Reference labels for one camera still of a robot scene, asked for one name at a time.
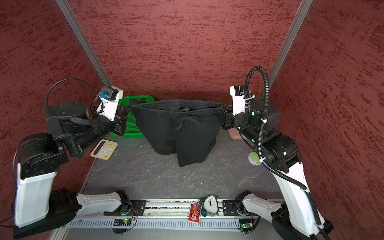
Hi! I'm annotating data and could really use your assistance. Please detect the pink shorts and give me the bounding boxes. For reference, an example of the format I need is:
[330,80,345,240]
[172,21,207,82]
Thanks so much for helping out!
[228,128,242,140]

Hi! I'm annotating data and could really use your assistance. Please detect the black shorts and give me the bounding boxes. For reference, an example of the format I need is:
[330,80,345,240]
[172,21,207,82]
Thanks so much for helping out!
[130,100,224,167]

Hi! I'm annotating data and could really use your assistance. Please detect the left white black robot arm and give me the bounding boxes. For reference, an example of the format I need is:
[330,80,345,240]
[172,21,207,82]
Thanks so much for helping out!
[14,101,131,239]

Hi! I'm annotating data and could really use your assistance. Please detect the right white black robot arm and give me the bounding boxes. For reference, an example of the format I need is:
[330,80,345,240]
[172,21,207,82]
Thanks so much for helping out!
[222,100,334,240]

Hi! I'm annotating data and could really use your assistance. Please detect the green plastic basket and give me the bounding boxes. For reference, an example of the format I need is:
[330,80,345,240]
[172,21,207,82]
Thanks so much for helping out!
[118,96,155,139]

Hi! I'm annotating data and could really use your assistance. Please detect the beige yellow calculator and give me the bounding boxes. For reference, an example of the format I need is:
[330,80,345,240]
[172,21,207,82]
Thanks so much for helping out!
[91,140,118,161]

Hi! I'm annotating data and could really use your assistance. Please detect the white teal alarm clock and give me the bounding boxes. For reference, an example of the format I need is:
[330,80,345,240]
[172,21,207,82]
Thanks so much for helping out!
[199,195,219,217]

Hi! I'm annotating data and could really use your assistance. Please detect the left small circuit board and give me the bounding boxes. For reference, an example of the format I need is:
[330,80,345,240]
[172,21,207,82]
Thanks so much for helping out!
[112,219,132,228]

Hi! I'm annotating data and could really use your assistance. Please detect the small circuit board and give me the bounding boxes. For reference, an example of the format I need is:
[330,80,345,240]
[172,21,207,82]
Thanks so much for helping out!
[112,219,132,228]
[239,219,255,232]

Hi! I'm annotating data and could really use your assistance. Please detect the red card packet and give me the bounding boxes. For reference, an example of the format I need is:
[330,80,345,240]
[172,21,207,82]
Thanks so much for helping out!
[188,202,202,224]

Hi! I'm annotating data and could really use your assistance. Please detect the right small circuit board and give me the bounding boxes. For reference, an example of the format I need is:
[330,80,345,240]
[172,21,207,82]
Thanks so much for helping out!
[239,219,255,232]

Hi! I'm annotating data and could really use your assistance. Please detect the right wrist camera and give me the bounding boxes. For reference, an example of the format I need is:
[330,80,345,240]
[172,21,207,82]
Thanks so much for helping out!
[229,85,255,116]

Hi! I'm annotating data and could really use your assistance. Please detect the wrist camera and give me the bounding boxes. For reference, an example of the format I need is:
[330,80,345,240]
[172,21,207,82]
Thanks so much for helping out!
[229,85,255,116]
[97,86,124,122]

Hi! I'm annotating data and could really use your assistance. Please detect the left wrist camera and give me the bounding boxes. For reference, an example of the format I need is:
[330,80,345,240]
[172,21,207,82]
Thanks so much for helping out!
[97,86,124,122]

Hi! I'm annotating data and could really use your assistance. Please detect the black corrugated cable hose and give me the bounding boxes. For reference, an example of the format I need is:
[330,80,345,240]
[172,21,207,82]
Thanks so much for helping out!
[243,65,331,240]

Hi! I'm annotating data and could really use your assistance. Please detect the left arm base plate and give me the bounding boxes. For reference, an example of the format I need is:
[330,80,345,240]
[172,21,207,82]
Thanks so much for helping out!
[104,200,147,216]

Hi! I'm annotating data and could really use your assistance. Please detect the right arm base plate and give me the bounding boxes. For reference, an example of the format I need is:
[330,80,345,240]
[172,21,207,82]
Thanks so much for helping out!
[222,200,259,219]

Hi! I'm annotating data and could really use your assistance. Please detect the aluminium front rail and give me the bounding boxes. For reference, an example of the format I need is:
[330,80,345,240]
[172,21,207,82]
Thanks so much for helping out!
[49,197,316,240]

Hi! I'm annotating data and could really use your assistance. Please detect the right aluminium corner post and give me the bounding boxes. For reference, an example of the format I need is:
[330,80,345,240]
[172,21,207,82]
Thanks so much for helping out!
[270,0,313,85]

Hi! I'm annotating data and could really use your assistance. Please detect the aluminium corner post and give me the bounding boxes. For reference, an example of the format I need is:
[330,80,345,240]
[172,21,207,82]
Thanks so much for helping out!
[270,0,313,85]
[55,0,113,86]

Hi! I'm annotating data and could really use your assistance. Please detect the left aluminium corner post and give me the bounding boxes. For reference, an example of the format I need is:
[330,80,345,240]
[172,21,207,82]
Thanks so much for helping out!
[55,0,113,86]

